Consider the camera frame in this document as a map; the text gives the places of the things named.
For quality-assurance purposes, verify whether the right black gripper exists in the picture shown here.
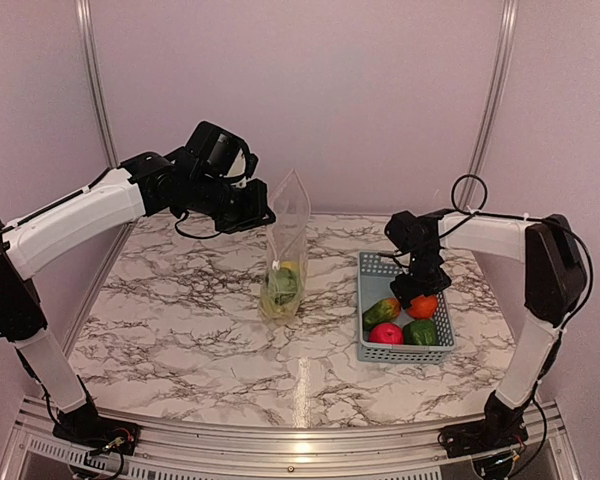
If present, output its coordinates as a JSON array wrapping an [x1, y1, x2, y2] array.
[[391, 248, 452, 309]]

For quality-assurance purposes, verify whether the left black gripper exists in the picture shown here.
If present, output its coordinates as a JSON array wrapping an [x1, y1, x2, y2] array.
[[187, 172, 275, 233]]

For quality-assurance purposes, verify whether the orange toy orange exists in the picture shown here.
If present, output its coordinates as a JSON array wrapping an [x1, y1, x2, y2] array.
[[406, 295, 439, 320]]

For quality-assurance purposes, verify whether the grey plastic basket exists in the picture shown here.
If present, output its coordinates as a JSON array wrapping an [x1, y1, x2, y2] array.
[[356, 251, 456, 364]]

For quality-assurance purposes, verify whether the yellow toy lemon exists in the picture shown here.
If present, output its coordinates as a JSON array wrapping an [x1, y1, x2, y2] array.
[[280, 261, 301, 273]]

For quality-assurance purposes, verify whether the green toy cabbage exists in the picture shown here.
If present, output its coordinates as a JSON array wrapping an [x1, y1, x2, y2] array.
[[265, 267, 300, 306]]

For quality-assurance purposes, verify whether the clear zip top bag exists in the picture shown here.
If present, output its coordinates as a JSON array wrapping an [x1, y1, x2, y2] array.
[[260, 170, 311, 303]]

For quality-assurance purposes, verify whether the yellow toy banana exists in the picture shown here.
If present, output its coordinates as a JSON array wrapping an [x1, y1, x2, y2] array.
[[259, 297, 300, 320]]

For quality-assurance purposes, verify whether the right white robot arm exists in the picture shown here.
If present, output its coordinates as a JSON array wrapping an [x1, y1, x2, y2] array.
[[385, 209, 593, 458]]

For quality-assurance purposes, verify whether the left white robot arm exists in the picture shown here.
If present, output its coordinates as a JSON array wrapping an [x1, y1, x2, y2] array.
[[0, 148, 275, 447]]

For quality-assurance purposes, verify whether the green orange toy cucumber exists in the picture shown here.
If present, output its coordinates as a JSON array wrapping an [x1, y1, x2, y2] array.
[[362, 297, 402, 332]]

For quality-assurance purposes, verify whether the green toy bell pepper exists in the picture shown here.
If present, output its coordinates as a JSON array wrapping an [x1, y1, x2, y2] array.
[[402, 319, 438, 346]]

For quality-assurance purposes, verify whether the red toy apple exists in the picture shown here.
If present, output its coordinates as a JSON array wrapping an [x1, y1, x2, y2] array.
[[369, 322, 404, 345]]

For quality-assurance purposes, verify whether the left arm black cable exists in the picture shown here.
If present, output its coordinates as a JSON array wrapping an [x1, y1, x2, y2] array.
[[173, 209, 221, 239]]

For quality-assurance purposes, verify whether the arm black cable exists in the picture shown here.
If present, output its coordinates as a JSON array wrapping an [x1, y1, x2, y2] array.
[[439, 173, 595, 321], [173, 209, 221, 239]]

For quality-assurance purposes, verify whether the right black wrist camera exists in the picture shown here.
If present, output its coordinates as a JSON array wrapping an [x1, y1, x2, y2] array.
[[384, 211, 439, 254]]

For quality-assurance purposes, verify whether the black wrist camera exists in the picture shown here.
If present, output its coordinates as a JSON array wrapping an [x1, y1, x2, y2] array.
[[174, 121, 259, 184], [384, 211, 439, 254]]

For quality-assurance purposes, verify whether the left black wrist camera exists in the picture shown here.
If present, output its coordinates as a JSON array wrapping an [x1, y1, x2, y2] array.
[[174, 121, 259, 184]]

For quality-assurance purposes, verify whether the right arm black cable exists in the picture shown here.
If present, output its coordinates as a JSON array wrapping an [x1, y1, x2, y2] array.
[[439, 173, 595, 321]]

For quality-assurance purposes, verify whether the right aluminium frame post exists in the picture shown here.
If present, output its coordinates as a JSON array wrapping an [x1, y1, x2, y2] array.
[[467, 0, 521, 189]]

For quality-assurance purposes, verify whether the aluminium frame post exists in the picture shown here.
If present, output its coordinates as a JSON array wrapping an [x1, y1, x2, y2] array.
[[467, 0, 521, 189], [74, 0, 131, 221]]

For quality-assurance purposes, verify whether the left aluminium frame post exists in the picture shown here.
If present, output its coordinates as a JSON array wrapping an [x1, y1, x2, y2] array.
[[74, 0, 131, 221]]

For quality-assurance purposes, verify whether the front aluminium rail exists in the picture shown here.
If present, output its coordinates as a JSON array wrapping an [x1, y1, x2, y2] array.
[[0, 394, 581, 480]]

